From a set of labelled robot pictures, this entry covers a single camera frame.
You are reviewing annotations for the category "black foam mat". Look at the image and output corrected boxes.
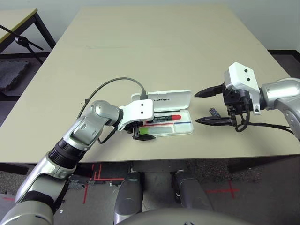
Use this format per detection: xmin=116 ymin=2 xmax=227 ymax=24
xmin=0 ymin=60 xmax=32 ymax=92

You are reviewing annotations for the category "white plastic pencil case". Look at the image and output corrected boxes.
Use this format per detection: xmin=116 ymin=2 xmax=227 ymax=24
xmin=130 ymin=89 xmax=195 ymax=138

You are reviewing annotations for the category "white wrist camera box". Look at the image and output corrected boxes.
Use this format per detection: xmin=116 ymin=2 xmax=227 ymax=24
xmin=118 ymin=98 xmax=155 ymax=131
xmin=223 ymin=62 xmax=261 ymax=115

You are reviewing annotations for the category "black table base frame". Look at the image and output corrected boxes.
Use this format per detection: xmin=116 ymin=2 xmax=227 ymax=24
xmin=0 ymin=154 xmax=289 ymax=175

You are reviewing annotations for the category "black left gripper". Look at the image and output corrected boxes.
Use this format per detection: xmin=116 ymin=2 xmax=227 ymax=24
xmin=127 ymin=121 xmax=157 ymax=141

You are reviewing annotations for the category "grey right robot leg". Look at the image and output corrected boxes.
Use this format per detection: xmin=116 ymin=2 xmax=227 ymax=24
xmin=172 ymin=170 xmax=214 ymax=211

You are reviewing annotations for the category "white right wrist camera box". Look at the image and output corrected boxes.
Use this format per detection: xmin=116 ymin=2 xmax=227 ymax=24
xmin=223 ymin=62 xmax=261 ymax=115

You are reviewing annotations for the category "grey robot torso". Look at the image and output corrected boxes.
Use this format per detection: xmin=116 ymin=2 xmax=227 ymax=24
xmin=112 ymin=207 xmax=254 ymax=225

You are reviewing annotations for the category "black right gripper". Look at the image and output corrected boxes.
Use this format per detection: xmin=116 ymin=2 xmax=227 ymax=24
xmin=194 ymin=82 xmax=253 ymax=127

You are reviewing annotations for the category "grey left robot leg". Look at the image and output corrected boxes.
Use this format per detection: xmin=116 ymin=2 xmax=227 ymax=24
xmin=114 ymin=172 xmax=144 ymax=218

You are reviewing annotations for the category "short black left gripper cable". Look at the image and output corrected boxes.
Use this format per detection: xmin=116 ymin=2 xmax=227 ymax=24
xmin=97 ymin=125 xmax=119 ymax=144

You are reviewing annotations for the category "black left camera cable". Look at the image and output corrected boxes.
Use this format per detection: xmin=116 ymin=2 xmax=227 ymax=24
xmin=77 ymin=77 xmax=148 ymax=118

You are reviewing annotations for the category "wooden side table black frame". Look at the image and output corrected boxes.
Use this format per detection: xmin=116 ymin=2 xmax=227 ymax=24
xmin=0 ymin=8 xmax=57 ymax=59

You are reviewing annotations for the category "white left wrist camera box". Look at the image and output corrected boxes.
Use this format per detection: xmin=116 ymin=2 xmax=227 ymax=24
xmin=118 ymin=98 xmax=155 ymax=131

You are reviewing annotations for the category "grey robot leg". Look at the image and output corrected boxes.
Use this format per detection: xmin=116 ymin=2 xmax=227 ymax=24
xmin=172 ymin=170 xmax=214 ymax=211
xmin=114 ymin=172 xmax=144 ymax=218

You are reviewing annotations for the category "black tripod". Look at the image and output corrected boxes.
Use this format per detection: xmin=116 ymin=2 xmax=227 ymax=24
xmin=0 ymin=23 xmax=45 ymax=65

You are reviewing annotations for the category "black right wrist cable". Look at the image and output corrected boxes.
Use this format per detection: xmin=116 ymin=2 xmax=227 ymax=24
xmin=235 ymin=96 xmax=295 ymax=135

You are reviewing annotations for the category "red and black marker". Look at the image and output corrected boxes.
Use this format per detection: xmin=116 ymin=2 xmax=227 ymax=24
xmin=145 ymin=114 xmax=181 ymax=124

